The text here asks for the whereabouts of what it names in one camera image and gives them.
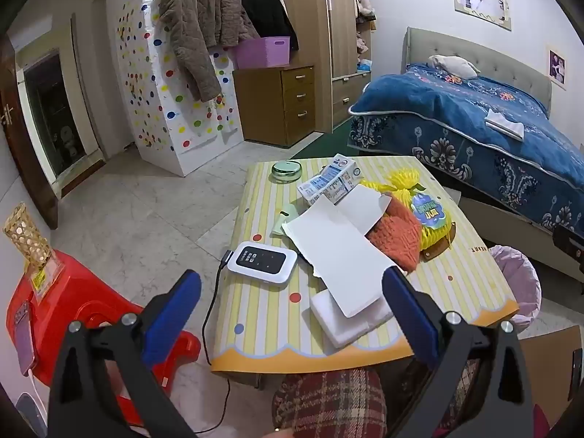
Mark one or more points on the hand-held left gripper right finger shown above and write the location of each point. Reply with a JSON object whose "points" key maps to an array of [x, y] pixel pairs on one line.
{"points": [[410, 315]]}

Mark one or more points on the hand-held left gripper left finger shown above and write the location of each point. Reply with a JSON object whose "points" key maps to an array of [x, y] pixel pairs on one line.
{"points": [[171, 315]]}

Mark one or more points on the pink lined waste bin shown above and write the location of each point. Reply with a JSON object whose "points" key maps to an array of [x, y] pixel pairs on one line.
{"points": [[520, 273]]}

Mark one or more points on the white cardboard sheet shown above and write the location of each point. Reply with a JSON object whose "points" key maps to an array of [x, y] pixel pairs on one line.
{"points": [[337, 255]]}

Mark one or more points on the yellow foam fruit net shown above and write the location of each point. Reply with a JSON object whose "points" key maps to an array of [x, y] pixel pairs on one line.
{"points": [[401, 187]]}

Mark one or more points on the white foam block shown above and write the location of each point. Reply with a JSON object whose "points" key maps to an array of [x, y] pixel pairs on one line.
{"points": [[337, 324]]}

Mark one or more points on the orange foam fruit net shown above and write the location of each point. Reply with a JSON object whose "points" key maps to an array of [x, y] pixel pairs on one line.
{"points": [[394, 237]]}

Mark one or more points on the red plastic stool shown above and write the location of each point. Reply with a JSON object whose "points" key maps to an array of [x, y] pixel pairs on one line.
{"points": [[82, 292]]}

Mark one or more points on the yellow striped tablecloth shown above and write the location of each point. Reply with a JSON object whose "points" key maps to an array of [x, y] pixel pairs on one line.
{"points": [[264, 292]]}

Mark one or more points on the white portable charger device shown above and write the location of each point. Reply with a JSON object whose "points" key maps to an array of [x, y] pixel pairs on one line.
{"points": [[262, 262]]}

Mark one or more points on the brown cardboard box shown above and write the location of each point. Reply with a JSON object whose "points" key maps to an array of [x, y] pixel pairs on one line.
{"points": [[547, 360]]}

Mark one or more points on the person's left leg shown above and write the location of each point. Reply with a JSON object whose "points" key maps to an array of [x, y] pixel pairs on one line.
{"points": [[328, 401]]}

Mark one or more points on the white folded cloth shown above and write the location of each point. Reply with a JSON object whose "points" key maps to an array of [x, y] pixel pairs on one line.
{"points": [[504, 123]]}

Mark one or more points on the light green printed napkin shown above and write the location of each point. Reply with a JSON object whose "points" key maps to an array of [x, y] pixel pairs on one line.
{"points": [[287, 221]]}

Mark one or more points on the pink smartphone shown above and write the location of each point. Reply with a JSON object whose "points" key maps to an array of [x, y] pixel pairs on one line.
{"points": [[23, 342]]}

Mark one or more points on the blue white milk carton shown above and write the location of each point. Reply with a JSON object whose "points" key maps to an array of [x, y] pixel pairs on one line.
{"points": [[328, 182]]}

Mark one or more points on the gold mesh pen holder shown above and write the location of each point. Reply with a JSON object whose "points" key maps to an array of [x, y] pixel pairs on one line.
{"points": [[25, 237]]}

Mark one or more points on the blue floral blanket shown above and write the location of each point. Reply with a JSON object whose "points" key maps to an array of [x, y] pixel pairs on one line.
{"points": [[456, 114]]}

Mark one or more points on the round green tin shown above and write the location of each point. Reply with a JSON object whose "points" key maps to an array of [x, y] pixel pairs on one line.
{"points": [[286, 171]]}

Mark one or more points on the green floor mat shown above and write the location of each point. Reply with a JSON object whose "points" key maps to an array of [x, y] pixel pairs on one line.
{"points": [[328, 139]]}

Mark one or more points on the grey upholstered bed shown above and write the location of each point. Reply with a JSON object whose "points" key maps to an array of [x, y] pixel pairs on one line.
{"points": [[502, 61]]}

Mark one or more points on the white polka dot cabinet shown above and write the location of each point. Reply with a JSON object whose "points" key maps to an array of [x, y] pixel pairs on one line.
{"points": [[159, 114]]}

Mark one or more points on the dark brown door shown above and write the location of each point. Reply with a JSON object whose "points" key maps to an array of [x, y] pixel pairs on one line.
{"points": [[27, 169]]}

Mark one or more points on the white pillow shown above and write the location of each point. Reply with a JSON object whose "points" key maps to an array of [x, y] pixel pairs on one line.
{"points": [[454, 66]]}

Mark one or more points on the wooden drawer cabinet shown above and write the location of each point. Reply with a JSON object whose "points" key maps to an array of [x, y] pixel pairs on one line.
{"points": [[260, 105]]}

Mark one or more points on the purple plastic basket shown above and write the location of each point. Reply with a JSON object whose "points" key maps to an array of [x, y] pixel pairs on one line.
{"points": [[264, 52]]}

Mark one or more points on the light wooden wardrobe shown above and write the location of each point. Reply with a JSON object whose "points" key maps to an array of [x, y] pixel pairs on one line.
{"points": [[340, 23]]}

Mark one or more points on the brown quilted jacket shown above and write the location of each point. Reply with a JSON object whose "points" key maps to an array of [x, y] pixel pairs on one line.
{"points": [[196, 13]]}

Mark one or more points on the black jacket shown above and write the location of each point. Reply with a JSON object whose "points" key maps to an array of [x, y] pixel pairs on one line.
{"points": [[264, 4]]}

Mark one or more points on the small wall photo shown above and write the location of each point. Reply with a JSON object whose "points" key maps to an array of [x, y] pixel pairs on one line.
{"points": [[557, 68]]}

